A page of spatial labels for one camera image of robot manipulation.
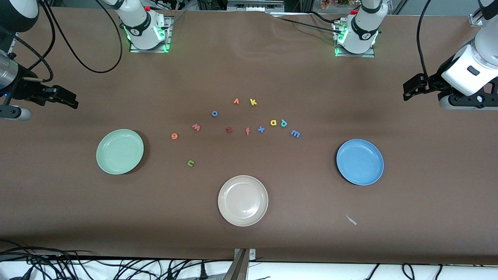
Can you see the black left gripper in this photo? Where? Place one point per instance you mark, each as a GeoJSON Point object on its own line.
{"type": "Point", "coordinates": [436, 82]}

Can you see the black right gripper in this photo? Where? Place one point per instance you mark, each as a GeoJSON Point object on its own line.
{"type": "Point", "coordinates": [24, 90]}

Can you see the blue foam letter m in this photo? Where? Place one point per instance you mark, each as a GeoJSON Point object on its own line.
{"type": "Point", "coordinates": [295, 133]}

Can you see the teal foam letter p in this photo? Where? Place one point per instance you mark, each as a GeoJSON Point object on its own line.
{"type": "Point", "coordinates": [284, 124]}

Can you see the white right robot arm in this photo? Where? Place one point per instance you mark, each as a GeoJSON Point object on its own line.
{"type": "Point", "coordinates": [140, 23]}

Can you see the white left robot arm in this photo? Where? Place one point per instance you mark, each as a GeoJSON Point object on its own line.
{"type": "Point", "coordinates": [365, 27]}

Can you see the light green plate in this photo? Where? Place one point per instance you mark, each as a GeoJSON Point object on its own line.
{"type": "Point", "coordinates": [116, 155]}

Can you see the blue plate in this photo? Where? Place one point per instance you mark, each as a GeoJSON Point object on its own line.
{"type": "Point", "coordinates": [360, 163]}

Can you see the colourful object pile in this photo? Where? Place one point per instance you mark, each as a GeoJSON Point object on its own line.
{"type": "Point", "coordinates": [334, 4]}

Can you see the pink foam letter w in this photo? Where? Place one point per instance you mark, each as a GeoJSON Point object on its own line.
{"type": "Point", "coordinates": [196, 127]}

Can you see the white paper scrap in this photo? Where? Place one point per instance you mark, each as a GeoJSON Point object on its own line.
{"type": "Point", "coordinates": [351, 220]}

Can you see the blue foam letter x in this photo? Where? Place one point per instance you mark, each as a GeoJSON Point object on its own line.
{"type": "Point", "coordinates": [261, 129]}

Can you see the yellow foam letter k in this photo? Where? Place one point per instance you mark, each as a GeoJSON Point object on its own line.
{"type": "Point", "coordinates": [253, 102]}

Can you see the red foam letter z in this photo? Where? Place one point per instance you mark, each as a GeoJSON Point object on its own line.
{"type": "Point", "coordinates": [228, 130]}

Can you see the grey metal box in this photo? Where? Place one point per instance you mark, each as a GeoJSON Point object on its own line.
{"type": "Point", "coordinates": [253, 6]}

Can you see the beige plate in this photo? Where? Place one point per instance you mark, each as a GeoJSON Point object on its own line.
{"type": "Point", "coordinates": [243, 202]}

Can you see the grey metal pole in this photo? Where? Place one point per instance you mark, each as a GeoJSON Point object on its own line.
{"type": "Point", "coordinates": [238, 270]}

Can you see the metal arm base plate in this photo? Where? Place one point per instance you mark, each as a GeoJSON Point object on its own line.
{"type": "Point", "coordinates": [149, 51]}
{"type": "Point", "coordinates": [356, 55]}

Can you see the aluminium frame profile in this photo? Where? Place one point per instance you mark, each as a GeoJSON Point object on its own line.
{"type": "Point", "coordinates": [13, 42]}
{"type": "Point", "coordinates": [476, 19]}

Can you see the metal table edge bracket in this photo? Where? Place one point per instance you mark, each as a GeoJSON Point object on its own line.
{"type": "Point", "coordinates": [252, 254]}

